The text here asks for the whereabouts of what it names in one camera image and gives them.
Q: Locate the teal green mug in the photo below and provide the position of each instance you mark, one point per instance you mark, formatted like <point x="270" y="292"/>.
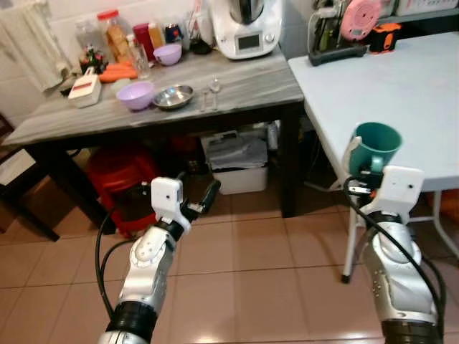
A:
<point x="380" y="140"/>

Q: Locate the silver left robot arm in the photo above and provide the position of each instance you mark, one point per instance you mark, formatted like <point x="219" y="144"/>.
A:
<point x="147" y="261"/>

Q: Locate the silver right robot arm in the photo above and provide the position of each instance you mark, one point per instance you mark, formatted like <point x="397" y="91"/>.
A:
<point x="393" y="272"/>

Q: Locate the white storage bin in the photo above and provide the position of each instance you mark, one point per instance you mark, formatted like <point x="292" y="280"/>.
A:
<point x="240" y="175"/>

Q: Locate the light blue folding table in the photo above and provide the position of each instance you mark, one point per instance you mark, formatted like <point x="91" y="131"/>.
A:
<point x="387" y="86"/>

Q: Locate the red plastic stool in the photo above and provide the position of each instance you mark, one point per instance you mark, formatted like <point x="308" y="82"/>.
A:
<point x="118" y="172"/>

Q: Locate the metal spoon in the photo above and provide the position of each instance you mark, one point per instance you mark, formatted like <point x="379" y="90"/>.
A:
<point x="204" y="97"/>
<point x="214" y="89"/>

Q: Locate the stainless steel bowl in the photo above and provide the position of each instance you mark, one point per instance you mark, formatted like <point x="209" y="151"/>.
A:
<point x="173" y="97"/>

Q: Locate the grey wooden table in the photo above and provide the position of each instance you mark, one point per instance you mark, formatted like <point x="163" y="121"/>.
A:
<point x="244" y="86"/>

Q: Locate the black dish rack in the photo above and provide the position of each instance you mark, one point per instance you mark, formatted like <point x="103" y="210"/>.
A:
<point x="336" y="51"/>

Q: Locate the large purple bowl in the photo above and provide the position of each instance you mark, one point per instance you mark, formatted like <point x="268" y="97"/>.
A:
<point x="135" y="96"/>

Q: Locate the orange black device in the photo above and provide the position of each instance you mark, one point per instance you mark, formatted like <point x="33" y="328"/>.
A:
<point x="385" y="39"/>

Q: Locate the small purple bowl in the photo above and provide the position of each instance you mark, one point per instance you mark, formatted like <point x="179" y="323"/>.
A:
<point x="168" y="54"/>

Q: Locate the pink round appliance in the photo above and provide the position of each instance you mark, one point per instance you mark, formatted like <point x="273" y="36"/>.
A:
<point x="360" y="20"/>

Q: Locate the orange carrots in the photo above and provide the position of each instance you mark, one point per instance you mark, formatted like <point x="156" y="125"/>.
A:
<point x="118" y="72"/>

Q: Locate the clear plastic bottle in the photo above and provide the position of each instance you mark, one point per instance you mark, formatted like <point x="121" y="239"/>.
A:
<point x="139" y="57"/>

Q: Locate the white box grater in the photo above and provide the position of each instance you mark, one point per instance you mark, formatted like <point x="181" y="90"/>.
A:
<point x="84" y="89"/>

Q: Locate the dark jar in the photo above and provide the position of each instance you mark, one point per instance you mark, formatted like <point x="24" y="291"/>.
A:
<point x="173" y="33"/>

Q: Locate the yellow jar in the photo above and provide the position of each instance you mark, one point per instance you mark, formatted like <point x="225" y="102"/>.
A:
<point x="156" y="34"/>

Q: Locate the red canister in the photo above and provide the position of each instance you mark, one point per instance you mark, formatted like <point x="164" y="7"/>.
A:
<point x="143" y="39"/>

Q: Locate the white food processor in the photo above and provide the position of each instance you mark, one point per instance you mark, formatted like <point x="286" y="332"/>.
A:
<point x="247" y="29"/>

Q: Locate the small green red decoration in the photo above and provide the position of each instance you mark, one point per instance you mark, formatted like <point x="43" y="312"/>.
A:
<point x="93" y="59"/>

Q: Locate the clear jar with red lid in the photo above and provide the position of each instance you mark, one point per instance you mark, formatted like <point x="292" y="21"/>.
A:
<point x="115" y="39"/>

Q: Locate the clear plastic jar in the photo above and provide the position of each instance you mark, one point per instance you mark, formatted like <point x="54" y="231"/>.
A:
<point x="87" y="34"/>

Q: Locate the beige hanging towel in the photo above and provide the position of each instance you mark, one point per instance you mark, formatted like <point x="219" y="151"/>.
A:
<point x="32" y="43"/>

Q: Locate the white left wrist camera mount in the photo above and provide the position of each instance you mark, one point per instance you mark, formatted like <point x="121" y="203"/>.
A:
<point x="166" y="197"/>

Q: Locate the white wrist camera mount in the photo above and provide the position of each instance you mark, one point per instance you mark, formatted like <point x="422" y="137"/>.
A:
<point x="401" y="188"/>
<point x="166" y="197"/>

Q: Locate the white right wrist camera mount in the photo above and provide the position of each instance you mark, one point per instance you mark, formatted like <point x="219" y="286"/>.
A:
<point x="401" y="188"/>

